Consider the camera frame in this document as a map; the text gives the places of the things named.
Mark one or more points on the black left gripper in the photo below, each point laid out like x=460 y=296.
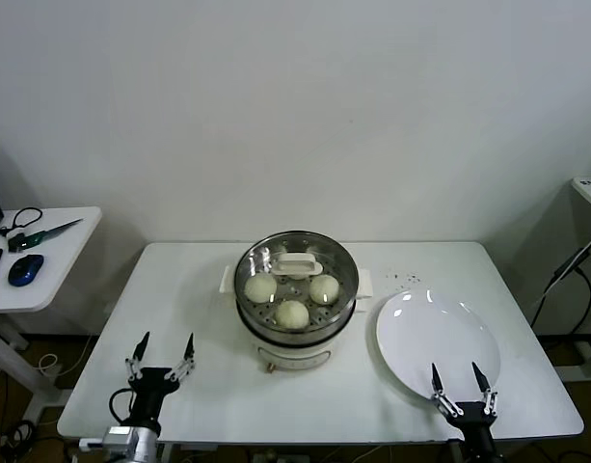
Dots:
x=150 y=386

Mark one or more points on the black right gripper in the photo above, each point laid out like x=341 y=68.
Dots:
x=473 y=419

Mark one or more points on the white steamed baozi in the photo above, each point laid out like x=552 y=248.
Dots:
x=291 y=316
x=260 y=288
x=324 y=289

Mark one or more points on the perforated steel steamer basket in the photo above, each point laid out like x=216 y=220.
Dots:
x=319 y=329

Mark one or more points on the white round plate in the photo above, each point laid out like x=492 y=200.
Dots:
x=435 y=337

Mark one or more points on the scattered dark crumbs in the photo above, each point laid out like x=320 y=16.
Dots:
x=411 y=277

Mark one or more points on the white side table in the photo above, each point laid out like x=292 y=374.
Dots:
x=68 y=280

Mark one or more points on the white electric cooker pot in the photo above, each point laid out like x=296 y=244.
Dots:
x=295 y=359

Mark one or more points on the blue computer mouse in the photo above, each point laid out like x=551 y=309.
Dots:
x=26 y=269

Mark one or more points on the green flat tool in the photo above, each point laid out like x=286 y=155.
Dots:
x=46 y=234

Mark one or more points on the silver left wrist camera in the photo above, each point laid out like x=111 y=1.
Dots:
x=117 y=436

